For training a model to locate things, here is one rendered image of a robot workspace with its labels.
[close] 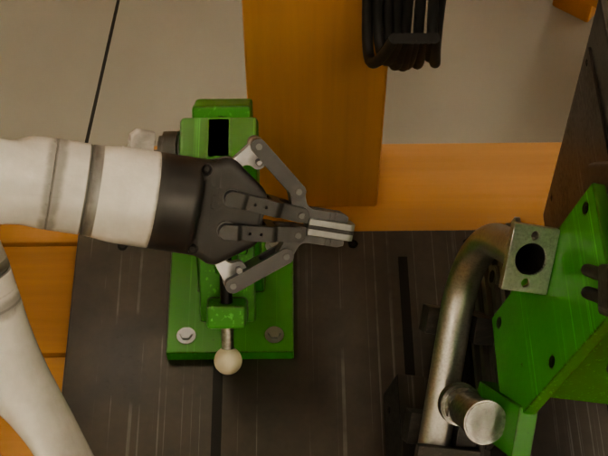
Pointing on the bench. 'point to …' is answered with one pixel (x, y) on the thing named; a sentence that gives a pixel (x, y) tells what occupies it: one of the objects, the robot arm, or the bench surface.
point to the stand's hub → (168, 142)
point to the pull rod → (227, 355)
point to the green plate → (559, 320)
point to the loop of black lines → (402, 33)
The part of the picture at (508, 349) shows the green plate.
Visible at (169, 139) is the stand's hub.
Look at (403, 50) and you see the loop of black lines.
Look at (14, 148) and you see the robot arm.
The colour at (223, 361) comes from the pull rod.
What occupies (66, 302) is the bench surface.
